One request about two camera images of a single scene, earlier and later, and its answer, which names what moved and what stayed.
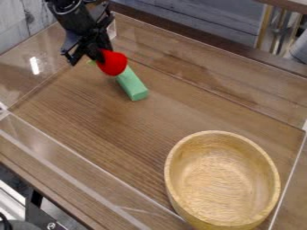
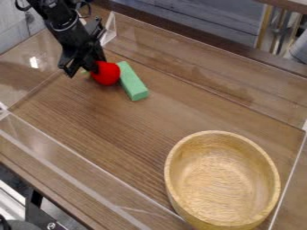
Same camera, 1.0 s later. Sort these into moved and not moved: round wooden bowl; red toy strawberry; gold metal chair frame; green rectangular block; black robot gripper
Moved: red toy strawberry; black robot gripper
Not moved: gold metal chair frame; green rectangular block; round wooden bowl
